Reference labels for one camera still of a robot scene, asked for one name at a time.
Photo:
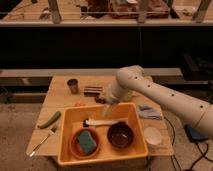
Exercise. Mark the small orange item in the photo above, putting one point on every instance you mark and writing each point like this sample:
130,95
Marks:
78,104

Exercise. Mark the dark purple bowl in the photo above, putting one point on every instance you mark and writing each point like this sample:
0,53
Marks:
120,135

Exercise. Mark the orange bowl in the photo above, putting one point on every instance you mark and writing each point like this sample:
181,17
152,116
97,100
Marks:
74,146

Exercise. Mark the green sponge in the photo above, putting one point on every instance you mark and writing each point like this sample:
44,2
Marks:
86,141

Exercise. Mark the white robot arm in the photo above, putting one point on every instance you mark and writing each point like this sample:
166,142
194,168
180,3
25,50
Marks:
195,112

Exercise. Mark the yellow plastic tub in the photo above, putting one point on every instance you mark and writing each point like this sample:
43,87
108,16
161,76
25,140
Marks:
72,123

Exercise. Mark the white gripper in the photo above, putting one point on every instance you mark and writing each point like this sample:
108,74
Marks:
113,94

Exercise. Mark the blue grey cloth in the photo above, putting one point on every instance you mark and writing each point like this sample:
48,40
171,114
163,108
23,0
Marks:
148,112

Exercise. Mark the metal cup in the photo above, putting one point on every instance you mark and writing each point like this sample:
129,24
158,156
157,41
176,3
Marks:
73,85

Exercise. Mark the blue box on floor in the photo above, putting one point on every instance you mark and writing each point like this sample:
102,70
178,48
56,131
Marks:
193,135

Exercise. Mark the white handled dish brush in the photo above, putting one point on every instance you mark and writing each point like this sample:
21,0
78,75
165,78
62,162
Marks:
87,122

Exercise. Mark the dark grape bunch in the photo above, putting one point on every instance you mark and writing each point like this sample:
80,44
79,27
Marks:
99,99

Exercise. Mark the wooden table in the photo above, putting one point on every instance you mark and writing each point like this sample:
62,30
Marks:
59,98

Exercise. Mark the green cucumber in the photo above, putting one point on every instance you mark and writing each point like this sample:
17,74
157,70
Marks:
50,121

